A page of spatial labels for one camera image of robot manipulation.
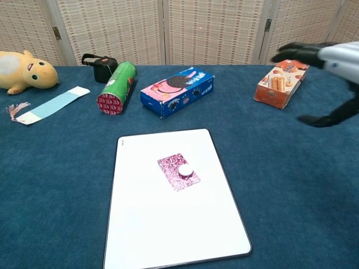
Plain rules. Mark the blue cookie box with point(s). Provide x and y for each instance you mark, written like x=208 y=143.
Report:
x=174 y=87

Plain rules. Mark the yellow plush toy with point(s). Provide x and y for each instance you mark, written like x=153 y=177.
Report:
x=36 y=73

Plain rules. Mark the black screen hinge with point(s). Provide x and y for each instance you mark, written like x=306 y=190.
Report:
x=57 y=32
x=267 y=24

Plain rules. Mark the white rectangular board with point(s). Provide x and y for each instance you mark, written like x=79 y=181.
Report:
x=168 y=224

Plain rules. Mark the blue white bookmark with tassel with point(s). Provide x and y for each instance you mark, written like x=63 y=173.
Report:
x=53 y=103

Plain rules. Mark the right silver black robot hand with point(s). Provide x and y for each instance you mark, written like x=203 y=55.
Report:
x=342 y=61

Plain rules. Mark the pink patterned small packet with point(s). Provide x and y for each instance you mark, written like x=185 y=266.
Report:
x=174 y=179

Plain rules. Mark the orange wafer roll box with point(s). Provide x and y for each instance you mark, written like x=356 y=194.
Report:
x=280 y=84

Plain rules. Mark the woven folding screen panel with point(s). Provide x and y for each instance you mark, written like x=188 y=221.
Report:
x=300 y=25
x=213 y=30
x=112 y=30
x=25 y=25
x=350 y=19

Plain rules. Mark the green cylindrical chip can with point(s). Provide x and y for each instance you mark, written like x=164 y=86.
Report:
x=117 y=84

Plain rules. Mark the white round magnet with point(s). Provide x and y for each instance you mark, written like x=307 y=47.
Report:
x=185 y=171

